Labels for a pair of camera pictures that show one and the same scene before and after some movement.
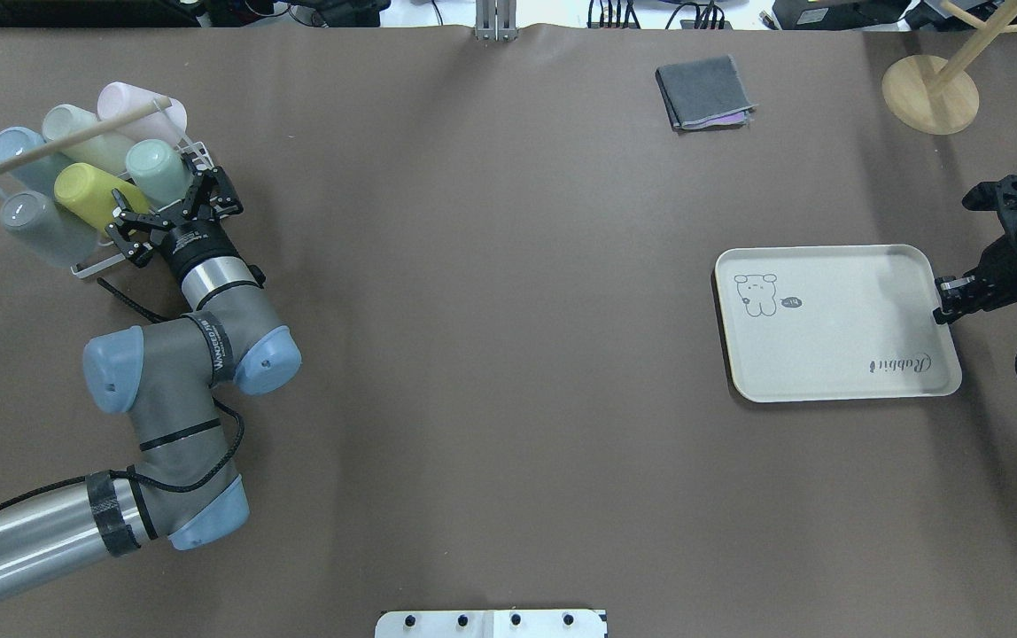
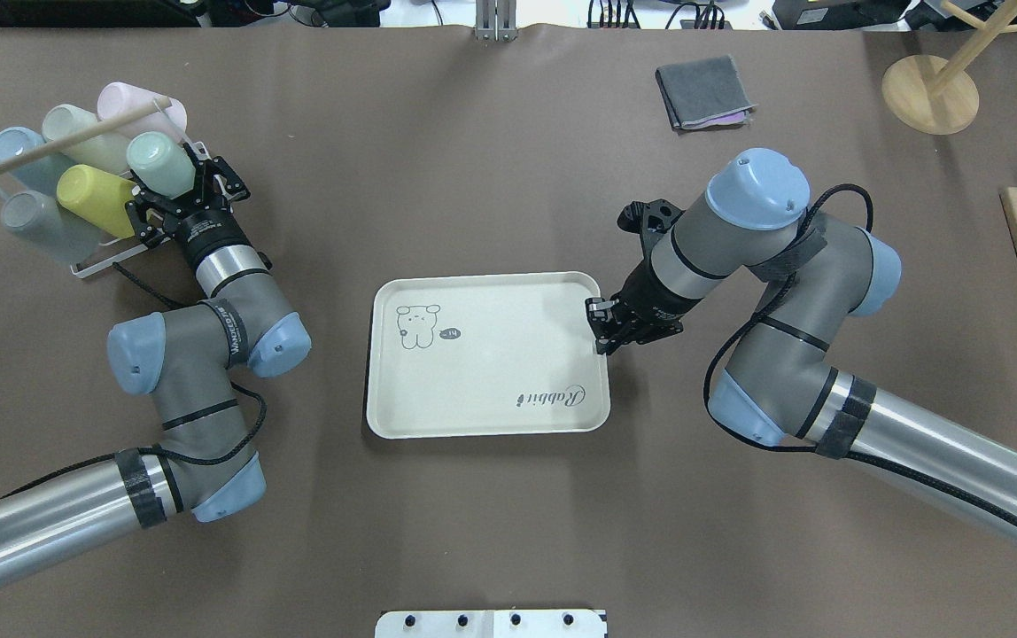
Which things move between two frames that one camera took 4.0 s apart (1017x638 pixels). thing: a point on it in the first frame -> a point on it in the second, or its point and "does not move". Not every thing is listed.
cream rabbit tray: x=832 y=322 -> x=485 y=354
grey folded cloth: x=702 y=95 does not move
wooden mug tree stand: x=926 y=97 does not move
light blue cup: x=37 y=175 does not move
